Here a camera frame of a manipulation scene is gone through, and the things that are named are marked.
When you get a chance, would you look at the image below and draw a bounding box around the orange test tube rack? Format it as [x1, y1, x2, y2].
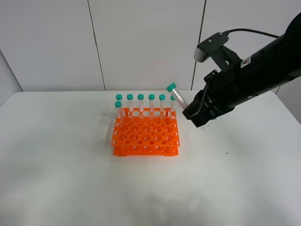
[111, 107, 180, 156]

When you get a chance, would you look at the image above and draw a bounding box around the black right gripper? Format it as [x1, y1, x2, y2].
[183, 61, 249, 127]

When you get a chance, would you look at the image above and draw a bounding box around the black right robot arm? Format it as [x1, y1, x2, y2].
[183, 15, 301, 127]

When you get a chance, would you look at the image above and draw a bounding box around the second row left tube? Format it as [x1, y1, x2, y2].
[115, 101, 124, 126]

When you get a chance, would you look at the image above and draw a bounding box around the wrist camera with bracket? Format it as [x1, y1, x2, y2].
[194, 31, 242, 72]

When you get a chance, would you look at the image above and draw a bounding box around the test tube with teal cap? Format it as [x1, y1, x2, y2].
[166, 83, 188, 110]

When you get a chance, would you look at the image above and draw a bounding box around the black camera cable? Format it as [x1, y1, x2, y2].
[222, 28, 281, 38]

